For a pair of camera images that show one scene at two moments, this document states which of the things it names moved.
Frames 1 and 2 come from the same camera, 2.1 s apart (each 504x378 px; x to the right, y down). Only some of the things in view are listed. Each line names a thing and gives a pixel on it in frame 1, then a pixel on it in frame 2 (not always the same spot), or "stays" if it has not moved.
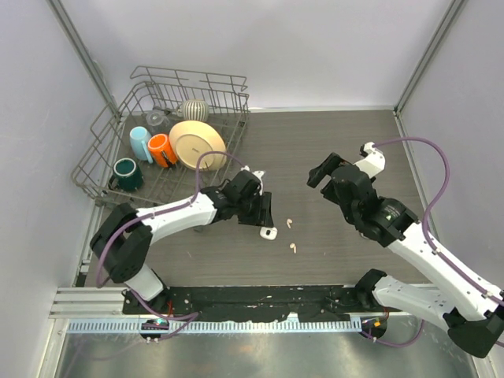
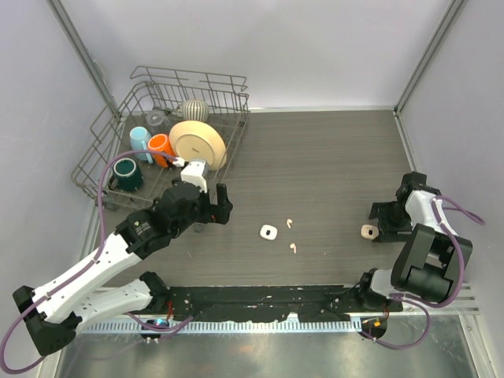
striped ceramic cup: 194,109 stays
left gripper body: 254,211 -> 214,213
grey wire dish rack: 173,134 stays
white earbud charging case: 268,233 stays
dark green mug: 126,176 stays
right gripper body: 330,191 -> 392,219
